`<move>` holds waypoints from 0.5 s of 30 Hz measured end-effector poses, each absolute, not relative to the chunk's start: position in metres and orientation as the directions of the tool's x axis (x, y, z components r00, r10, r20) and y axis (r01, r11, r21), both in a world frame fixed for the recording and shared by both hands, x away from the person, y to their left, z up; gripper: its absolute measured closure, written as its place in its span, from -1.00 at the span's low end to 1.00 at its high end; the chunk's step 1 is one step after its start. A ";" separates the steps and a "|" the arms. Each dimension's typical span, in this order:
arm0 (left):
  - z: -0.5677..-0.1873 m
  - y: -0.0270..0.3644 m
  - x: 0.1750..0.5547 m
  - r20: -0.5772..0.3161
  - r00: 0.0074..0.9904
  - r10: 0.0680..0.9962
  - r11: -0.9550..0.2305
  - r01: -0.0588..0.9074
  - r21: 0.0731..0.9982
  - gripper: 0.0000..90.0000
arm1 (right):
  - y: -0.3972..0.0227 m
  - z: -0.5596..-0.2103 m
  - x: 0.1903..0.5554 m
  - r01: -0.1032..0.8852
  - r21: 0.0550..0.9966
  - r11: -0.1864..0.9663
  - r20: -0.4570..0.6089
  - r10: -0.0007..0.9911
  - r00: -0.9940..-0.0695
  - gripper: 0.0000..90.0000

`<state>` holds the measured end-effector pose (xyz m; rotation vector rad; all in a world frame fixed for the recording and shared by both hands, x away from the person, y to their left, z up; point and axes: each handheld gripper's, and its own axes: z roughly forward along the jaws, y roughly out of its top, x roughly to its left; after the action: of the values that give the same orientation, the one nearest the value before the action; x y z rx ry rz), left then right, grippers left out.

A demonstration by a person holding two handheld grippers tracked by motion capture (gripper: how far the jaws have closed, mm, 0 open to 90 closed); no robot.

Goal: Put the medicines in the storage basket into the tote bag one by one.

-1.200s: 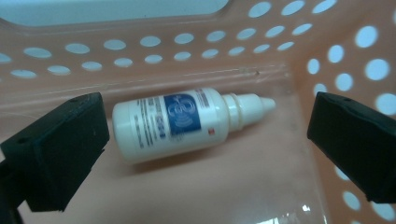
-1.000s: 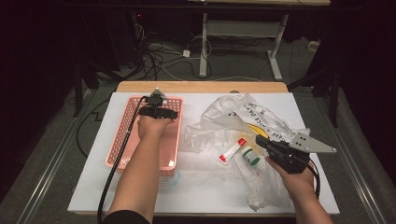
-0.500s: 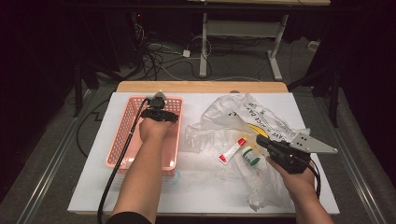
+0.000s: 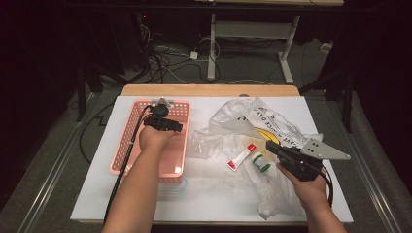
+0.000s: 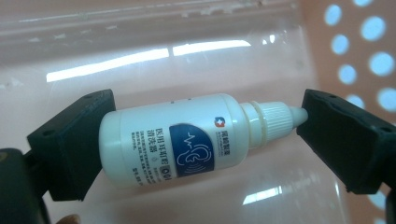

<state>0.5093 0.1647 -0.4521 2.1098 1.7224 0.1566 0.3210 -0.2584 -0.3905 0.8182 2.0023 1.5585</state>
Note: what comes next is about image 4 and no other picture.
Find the right hand-held gripper black cable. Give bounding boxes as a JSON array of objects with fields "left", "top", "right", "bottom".
[{"left": 320, "top": 165, "right": 335, "bottom": 208}]

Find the white tube with red cap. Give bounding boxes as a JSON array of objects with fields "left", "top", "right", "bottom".
[{"left": 226, "top": 143, "right": 258, "bottom": 172}]

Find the white board sheet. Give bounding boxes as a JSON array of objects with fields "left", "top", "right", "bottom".
[{"left": 70, "top": 95, "right": 355, "bottom": 225}]

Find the black stand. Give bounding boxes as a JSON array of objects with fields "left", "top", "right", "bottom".
[
  {"left": 298, "top": 69, "right": 356, "bottom": 134},
  {"left": 75, "top": 61, "right": 105, "bottom": 123}
]

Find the black floor cable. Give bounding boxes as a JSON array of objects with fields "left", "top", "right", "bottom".
[{"left": 79, "top": 102, "right": 115, "bottom": 165}]

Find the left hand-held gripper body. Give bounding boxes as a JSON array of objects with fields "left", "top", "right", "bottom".
[{"left": 144, "top": 96, "right": 184, "bottom": 133}]

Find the person's left hand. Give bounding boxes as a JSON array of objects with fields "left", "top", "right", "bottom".
[{"left": 138, "top": 126, "right": 178, "bottom": 153}]

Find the clear plastic bag yellow smiley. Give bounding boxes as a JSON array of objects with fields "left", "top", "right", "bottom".
[{"left": 188, "top": 96, "right": 325, "bottom": 221}]

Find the left hand-held gripper black cable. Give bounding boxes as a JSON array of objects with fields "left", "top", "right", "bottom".
[{"left": 102, "top": 104, "right": 154, "bottom": 225}]

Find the bundle of floor cables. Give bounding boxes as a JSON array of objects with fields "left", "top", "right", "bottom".
[{"left": 137, "top": 23, "right": 224, "bottom": 85}]

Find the small white jar green lid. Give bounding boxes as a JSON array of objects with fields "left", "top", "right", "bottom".
[{"left": 251, "top": 151, "right": 272, "bottom": 174}]

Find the metal floor rail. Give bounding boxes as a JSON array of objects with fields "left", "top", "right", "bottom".
[
  {"left": 326, "top": 96, "right": 404, "bottom": 233},
  {"left": 14, "top": 92, "right": 100, "bottom": 233}
]

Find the white metal desk frame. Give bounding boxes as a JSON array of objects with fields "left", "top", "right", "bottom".
[{"left": 195, "top": 0, "right": 345, "bottom": 85}]

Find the pink plastic basket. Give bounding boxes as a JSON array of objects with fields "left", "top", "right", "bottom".
[{"left": 110, "top": 99, "right": 191, "bottom": 184}]

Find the hand-held gripper black cable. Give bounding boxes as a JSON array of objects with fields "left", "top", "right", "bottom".
[
  {"left": 102, "top": 104, "right": 154, "bottom": 225},
  {"left": 320, "top": 165, "right": 335, "bottom": 208}
]

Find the clear plastic lid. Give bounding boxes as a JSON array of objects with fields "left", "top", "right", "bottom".
[{"left": 157, "top": 176, "right": 189, "bottom": 197}]

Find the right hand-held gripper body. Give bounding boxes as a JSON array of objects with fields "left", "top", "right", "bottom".
[{"left": 276, "top": 138, "right": 352, "bottom": 183}]

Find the person's right hand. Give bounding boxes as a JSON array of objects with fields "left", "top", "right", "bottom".
[{"left": 276, "top": 164, "right": 328, "bottom": 212}]

